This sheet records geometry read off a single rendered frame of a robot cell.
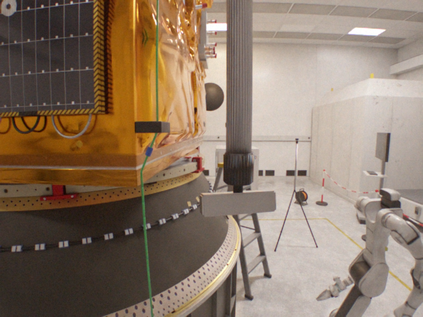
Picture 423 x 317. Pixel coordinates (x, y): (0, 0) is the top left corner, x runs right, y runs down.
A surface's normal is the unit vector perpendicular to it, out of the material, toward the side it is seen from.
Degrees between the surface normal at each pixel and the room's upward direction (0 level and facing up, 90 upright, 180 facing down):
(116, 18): 89
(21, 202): 62
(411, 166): 90
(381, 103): 90
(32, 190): 90
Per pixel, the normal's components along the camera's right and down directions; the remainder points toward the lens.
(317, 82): -0.04, 0.12
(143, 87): 0.76, 0.09
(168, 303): 0.47, -0.66
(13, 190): 0.24, 0.12
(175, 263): 0.66, -0.39
